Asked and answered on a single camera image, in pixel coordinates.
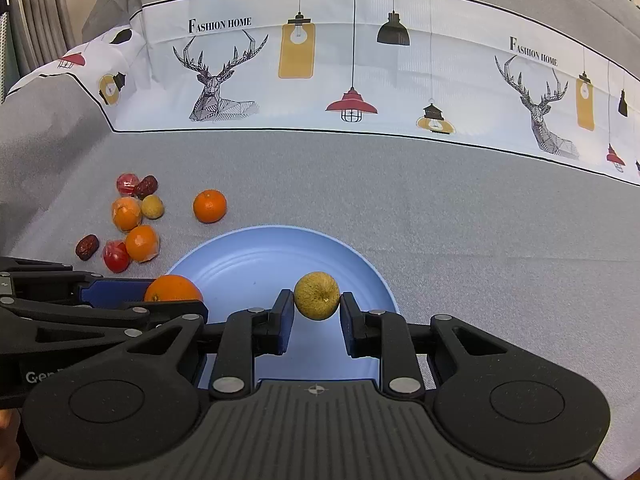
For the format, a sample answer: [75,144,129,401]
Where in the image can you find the yellow-green fruit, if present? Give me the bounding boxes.
[140,194,165,220]
[294,271,341,321]

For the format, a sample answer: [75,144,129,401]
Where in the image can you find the dark red jujube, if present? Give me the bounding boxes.
[75,234,100,261]
[134,176,158,200]

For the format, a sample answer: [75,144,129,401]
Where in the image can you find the printed deer sofa cover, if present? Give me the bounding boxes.
[35,0,639,184]

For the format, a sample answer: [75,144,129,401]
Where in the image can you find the bare orange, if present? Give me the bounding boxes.
[143,274,203,302]
[192,188,227,223]

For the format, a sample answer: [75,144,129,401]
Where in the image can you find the red fruit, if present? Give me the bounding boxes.
[116,172,140,196]
[102,240,131,274]

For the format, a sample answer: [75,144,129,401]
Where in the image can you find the light blue plate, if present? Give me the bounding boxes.
[169,226,398,382]

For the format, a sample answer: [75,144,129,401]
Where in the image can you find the left hand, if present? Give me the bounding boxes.
[0,408,21,480]

